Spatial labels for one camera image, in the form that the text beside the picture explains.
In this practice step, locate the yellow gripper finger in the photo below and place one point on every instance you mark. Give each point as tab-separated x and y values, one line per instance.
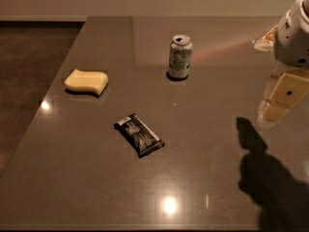
266	42
282	93

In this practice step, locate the black rxbar chocolate wrapper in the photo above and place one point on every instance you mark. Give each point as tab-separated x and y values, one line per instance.
139	135

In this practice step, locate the green 7up can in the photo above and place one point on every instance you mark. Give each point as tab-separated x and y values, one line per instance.
181	49

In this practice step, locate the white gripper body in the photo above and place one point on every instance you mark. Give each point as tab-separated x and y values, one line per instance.
292	41

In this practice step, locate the yellow sponge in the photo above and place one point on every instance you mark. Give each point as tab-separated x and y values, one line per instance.
91	82

